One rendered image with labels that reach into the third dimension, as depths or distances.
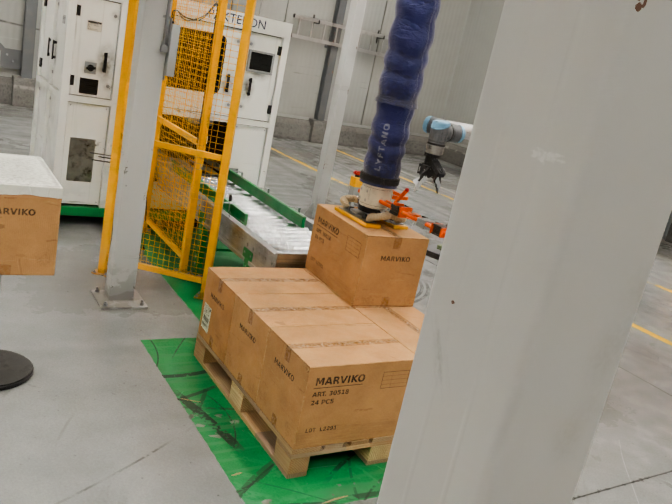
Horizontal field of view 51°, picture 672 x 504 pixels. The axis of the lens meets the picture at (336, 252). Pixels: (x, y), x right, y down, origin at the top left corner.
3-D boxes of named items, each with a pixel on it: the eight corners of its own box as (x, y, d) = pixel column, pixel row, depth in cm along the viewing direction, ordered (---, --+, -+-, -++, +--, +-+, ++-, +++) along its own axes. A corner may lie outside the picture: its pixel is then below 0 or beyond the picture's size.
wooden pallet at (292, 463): (193, 354, 400) (197, 332, 397) (339, 346, 454) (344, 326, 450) (286, 479, 305) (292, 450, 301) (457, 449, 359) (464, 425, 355)
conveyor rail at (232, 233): (156, 185, 605) (159, 163, 600) (161, 185, 608) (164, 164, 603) (269, 283, 421) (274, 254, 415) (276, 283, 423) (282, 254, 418)
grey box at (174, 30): (156, 71, 426) (162, 21, 418) (164, 73, 429) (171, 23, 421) (166, 76, 410) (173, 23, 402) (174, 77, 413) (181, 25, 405)
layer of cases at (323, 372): (197, 332, 397) (208, 266, 386) (343, 326, 450) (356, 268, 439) (292, 450, 301) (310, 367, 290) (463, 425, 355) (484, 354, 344)
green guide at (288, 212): (219, 173, 631) (221, 164, 629) (230, 174, 637) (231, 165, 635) (301, 228, 504) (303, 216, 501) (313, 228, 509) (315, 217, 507)
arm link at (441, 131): (455, 123, 347) (443, 121, 341) (449, 147, 351) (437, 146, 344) (441, 119, 354) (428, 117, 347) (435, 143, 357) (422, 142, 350)
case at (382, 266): (304, 267, 420) (317, 203, 410) (360, 269, 440) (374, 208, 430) (352, 306, 371) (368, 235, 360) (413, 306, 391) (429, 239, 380)
